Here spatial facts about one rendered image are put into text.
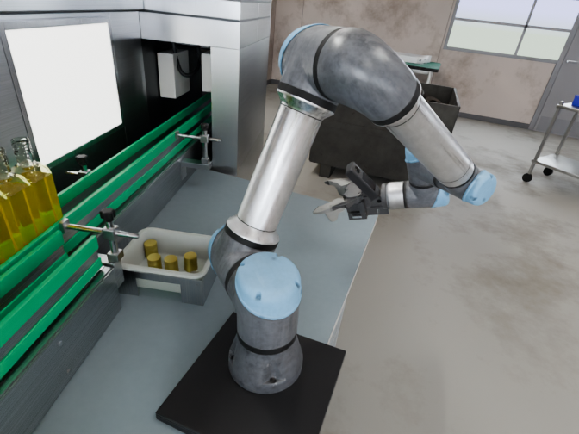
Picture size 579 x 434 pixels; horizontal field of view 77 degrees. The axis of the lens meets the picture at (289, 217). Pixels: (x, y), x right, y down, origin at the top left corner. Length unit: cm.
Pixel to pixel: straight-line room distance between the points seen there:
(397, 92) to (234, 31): 98
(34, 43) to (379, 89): 81
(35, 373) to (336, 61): 69
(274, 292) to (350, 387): 119
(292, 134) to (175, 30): 97
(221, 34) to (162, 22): 22
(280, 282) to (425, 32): 641
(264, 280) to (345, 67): 36
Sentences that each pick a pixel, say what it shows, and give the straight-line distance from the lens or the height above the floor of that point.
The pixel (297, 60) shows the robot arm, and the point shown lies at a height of 133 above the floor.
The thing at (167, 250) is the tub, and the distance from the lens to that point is 108.
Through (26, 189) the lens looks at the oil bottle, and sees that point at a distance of 84.
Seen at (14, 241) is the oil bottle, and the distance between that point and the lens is 84.
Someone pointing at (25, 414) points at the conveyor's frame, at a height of 81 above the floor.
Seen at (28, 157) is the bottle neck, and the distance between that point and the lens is 86.
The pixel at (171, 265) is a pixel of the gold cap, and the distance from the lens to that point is 99.
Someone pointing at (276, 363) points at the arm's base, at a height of 84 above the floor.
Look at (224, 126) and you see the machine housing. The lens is 157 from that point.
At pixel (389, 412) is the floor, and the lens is 175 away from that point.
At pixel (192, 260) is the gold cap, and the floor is 81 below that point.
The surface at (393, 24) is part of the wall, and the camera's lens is 692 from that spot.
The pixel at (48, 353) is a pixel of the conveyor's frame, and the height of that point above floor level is 86.
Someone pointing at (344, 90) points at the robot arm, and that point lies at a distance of 60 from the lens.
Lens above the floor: 141
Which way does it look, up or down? 31 degrees down
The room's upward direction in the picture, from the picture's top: 6 degrees clockwise
